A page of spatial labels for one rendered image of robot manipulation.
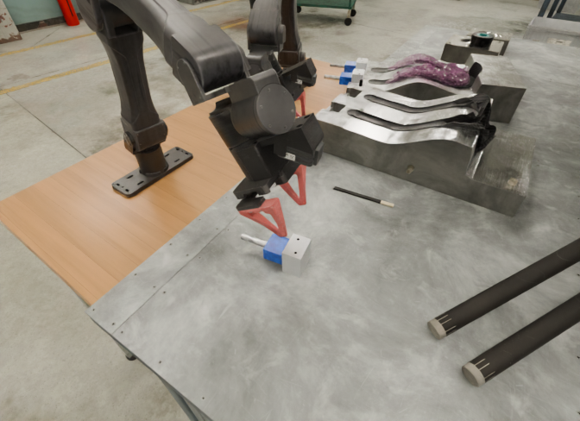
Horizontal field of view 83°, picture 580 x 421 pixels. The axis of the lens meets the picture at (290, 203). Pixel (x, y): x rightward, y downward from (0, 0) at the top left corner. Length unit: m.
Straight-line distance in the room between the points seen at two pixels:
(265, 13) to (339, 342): 0.70
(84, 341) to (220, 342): 1.14
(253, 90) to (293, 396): 0.40
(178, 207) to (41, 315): 1.15
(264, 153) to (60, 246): 0.49
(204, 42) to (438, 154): 0.53
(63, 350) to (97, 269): 0.98
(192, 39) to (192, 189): 0.43
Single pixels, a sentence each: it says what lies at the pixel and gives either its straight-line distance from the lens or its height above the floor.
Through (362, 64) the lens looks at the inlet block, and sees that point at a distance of 1.26.
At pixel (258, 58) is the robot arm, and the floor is 1.04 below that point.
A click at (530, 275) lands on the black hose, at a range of 0.65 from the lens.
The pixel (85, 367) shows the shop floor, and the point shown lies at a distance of 1.59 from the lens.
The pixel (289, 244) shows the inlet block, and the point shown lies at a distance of 0.58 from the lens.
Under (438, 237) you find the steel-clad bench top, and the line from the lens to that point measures 0.73.
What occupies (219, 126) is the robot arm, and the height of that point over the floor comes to 1.08.
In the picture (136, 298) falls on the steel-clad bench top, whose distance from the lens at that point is 0.64.
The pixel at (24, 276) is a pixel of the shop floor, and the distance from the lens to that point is 2.01.
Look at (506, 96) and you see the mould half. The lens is 1.17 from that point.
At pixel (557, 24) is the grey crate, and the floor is 0.39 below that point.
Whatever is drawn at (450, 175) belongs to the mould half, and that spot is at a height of 0.85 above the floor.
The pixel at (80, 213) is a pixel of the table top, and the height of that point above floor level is 0.80.
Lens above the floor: 1.30
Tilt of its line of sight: 43 degrees down
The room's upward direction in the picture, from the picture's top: straight up
